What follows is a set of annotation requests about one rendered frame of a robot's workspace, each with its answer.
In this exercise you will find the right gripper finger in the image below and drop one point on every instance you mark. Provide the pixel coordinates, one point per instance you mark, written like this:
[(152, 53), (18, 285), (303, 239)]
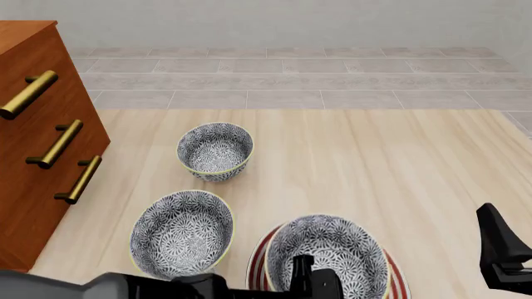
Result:
[(496, 233)]

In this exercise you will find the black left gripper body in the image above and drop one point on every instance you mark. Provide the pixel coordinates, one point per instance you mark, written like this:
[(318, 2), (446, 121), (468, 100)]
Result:
[(329, 285)]

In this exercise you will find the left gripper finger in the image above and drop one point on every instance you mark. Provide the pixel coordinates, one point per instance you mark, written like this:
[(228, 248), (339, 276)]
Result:
[(302, 275)]

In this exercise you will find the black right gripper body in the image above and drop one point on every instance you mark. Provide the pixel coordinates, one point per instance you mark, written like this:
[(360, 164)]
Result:
[(509, 275)]

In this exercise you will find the black white patterned bowl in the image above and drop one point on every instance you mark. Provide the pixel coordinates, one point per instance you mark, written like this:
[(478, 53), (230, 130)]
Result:
[(214, 152), (332, 243), (183, 233)]

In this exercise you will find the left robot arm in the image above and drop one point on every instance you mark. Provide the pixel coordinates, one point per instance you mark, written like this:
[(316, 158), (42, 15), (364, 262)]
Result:
[(124, 288)]

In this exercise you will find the plate with red rings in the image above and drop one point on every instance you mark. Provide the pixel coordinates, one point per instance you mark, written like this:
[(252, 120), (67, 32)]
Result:
[(257, 264)]

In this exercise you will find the brown wooden cabinet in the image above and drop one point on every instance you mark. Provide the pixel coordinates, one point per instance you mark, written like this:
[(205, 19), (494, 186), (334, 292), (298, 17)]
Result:
[(37, 199)]

